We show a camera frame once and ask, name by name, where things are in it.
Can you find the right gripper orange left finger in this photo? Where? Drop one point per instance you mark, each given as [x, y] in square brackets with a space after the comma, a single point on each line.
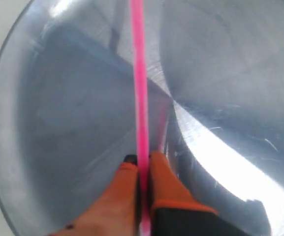
[115, 212]

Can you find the pink and white stick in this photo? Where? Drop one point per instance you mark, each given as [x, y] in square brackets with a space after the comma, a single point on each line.
[141, 108]

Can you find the round stainless steel plate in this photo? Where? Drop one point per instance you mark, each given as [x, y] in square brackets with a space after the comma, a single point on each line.
[215, 72]

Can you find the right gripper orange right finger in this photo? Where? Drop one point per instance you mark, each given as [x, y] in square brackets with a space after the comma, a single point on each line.
[175, 212]

